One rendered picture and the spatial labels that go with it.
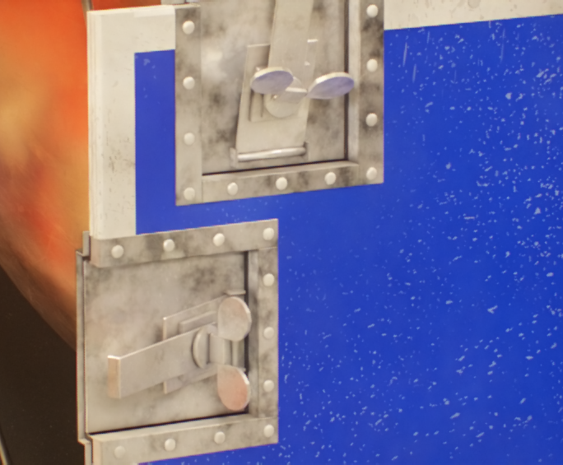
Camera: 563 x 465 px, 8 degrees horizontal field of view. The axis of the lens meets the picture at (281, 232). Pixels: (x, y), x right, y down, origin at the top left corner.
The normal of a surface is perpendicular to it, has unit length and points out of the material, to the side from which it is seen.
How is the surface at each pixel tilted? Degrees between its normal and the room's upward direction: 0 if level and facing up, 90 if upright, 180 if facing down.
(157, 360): 90
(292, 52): 105
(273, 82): 139
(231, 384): 89
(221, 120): 90
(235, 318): 89
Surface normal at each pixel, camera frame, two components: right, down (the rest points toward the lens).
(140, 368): 0.84, 0.12
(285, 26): 0.44, 0.44
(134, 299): 0.46, 0.20
